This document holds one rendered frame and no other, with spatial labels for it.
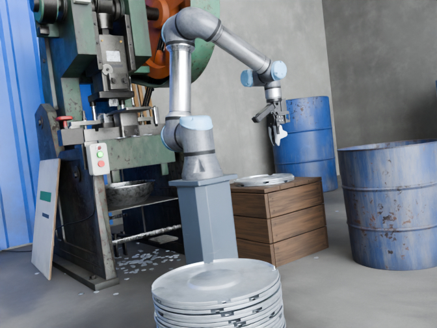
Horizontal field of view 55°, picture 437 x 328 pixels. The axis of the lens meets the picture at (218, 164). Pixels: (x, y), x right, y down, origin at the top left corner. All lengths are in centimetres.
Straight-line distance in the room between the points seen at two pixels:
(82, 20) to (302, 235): 144
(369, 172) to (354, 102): 344
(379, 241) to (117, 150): 120
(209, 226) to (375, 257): 70
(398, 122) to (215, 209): 358
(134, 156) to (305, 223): 87
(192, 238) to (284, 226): 53
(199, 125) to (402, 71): 356
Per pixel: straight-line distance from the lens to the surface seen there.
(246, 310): 87
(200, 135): 149
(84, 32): 218
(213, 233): 149
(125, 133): 210
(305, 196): 200
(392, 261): 180
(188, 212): 152
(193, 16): 162
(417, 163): 174
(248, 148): 429
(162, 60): 255
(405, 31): 486
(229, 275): 99
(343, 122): 524
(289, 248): 194
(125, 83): 222
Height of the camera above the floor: 57
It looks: 3 degrees down
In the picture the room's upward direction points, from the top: 7 degrees counter-clockwise
